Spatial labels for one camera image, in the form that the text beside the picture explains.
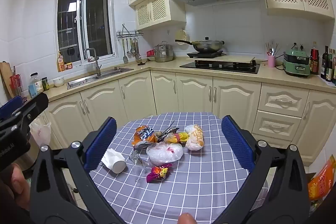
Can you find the bunch of chopsticks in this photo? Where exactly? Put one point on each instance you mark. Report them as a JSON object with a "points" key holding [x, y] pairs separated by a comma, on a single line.
{"points": [[272, 50]]}

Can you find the purple foil wrapper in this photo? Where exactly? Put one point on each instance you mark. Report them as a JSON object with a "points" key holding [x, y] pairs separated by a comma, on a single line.
{"points": [[157, 173]]}

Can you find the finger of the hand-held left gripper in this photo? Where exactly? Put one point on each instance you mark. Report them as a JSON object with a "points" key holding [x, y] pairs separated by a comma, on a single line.
{"points": [[10, 107], [35, 107]]}

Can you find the pink utensil holder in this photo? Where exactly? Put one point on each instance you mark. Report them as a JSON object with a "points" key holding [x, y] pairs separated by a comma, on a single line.
{"points": [[271, 61]]}

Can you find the black gas stove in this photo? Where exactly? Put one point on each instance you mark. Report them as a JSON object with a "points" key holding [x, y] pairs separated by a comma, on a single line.
{"points": [[218, 67]]}

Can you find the clear plastic bag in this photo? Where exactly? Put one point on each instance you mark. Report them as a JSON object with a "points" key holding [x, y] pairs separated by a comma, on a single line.
{"points": [[164, 154]]}

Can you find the steel sink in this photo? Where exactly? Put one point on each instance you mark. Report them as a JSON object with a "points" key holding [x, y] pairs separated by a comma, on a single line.
{"points": [[105, 73]]}

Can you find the clear plastic wrapper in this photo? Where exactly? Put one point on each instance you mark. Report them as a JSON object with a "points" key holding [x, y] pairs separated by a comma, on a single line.
{"points": [[136, 159]]}

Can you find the steel faucet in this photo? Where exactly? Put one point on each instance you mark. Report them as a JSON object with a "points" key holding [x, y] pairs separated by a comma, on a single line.
{"points": [[98, 66]]}

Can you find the red container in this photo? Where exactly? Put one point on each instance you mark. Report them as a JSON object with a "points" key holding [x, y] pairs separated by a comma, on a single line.
{"points": [[150, 53]]}

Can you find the person's right hand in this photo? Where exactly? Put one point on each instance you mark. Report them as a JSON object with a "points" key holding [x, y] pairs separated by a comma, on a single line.
{"points": [[187, 219]]}

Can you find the dark bottle yellow label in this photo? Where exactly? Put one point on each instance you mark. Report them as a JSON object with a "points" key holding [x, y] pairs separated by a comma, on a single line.
{"points": [[329, 69]]}

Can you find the orange packet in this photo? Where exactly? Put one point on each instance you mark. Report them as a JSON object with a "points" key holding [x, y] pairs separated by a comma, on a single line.
{"points": [[61, 62]]}

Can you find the dark glass bottle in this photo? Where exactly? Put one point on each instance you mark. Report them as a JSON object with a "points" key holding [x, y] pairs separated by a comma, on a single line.
{"points": [[324, 66]]}

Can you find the cream base cabinets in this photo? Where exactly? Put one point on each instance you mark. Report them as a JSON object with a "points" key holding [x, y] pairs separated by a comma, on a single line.
{"points": [[194, 92]]}

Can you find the steel stock pot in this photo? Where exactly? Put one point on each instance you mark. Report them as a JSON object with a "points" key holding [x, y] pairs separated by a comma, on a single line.
{"points": [[164, 53]]}

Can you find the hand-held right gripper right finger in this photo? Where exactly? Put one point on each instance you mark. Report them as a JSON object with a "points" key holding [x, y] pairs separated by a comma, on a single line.
{"points": [[236, 144]]}

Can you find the orange snack bag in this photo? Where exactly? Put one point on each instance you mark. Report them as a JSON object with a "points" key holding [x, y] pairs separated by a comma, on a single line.
{"points": [[143, 134]]}

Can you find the wooden cutting board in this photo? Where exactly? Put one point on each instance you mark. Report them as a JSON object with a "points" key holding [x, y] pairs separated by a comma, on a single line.
{"points": [[5, 77]]}

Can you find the cream cabinet drawer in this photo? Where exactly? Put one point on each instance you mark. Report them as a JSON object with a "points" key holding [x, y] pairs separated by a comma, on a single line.
{"points": [[275, 125], [283, 100]]}

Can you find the small red box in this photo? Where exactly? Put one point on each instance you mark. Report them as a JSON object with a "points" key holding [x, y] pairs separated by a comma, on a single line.
{"points": [[69, 66]]}

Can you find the steel wok with lid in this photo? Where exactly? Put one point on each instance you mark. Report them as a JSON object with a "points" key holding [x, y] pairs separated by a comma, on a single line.
{"points": [[207, 46]]}

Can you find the sliding window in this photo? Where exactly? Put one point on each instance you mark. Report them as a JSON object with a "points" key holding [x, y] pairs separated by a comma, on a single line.
{"points": [[97, 16]]}

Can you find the orange white plastic bag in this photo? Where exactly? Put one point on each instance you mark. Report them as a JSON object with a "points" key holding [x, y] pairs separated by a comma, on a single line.
{"points": [[195, 138]]}

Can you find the black induction cooker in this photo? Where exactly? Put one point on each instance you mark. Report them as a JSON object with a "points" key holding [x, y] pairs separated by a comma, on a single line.
{"points": [[204, 54]]}

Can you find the small lattice wall cabinet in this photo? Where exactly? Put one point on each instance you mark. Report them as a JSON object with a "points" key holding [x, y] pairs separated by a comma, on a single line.
{"points": [[157, 10]]}

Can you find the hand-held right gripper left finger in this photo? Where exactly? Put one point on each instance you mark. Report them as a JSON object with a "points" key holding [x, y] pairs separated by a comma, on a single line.
{"points": [[101, 144]]}

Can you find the green electric cooker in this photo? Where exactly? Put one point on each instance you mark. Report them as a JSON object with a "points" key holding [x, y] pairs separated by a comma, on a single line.
{"points": [[296, 66]]}

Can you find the large orange bag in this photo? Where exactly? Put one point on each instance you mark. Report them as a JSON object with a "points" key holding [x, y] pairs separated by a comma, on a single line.
{"points": [[321, 182]]}

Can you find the red knife rack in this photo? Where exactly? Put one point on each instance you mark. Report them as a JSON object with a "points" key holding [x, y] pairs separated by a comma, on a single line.
{"points": [[15, 82]]}

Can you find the small dark jar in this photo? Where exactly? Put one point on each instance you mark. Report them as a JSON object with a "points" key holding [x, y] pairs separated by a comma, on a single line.
{"points": [[45, 84]]}

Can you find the person's left hand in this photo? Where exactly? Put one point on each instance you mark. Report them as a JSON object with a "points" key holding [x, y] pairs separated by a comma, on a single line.
{"points": [[21, 187]]}

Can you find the green plastic bottle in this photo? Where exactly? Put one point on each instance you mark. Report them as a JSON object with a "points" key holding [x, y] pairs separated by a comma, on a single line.
{"points": [[334, 71]]}

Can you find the steel ladle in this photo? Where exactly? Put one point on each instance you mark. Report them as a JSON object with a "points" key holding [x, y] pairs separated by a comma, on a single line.
{"points": [[128, 51], [137, 55]]}

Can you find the white plastic bin bag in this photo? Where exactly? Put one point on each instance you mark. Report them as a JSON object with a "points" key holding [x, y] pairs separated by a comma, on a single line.
{"points": [[40, 132]]}

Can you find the brown walnut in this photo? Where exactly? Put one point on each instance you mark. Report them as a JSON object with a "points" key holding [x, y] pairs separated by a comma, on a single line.
{"points": [[158, 135]]}

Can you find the black snack wrapper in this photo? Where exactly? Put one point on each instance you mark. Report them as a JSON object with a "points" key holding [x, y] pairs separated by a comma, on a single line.
{"points": [[169, 130]]}

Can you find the blue label jar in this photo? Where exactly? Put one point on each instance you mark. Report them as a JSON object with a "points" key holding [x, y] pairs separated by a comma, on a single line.
{"points": [[35, 87]]}

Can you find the white paper cup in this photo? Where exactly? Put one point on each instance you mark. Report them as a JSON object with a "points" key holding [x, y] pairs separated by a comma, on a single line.
{"points": [[114, 161]]}

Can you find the white bowl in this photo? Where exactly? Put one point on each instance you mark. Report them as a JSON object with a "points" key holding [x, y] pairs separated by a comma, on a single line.
{"points": [[58, 81]]}

